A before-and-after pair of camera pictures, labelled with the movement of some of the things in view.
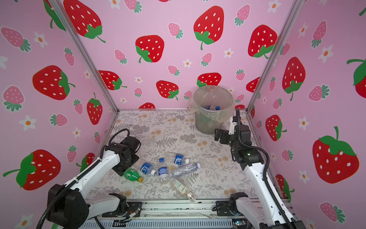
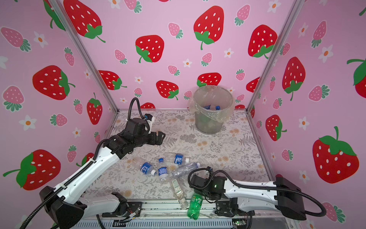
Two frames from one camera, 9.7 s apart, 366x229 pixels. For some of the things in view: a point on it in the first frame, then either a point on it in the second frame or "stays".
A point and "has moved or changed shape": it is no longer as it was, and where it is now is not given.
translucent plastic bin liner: (213, 101) stays
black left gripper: (121, 169) to (159, 139)
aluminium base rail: (182, 214) stays
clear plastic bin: (212, 105) stays
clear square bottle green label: (183, 190) has moved or changed shape
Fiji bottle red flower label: (212, 108) stays
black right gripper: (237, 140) to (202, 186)
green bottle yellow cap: (132, 175) to (195, 206)
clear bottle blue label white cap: (180, 160) stays
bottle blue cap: (163, 171) stays
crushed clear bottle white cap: (185, 170) stays
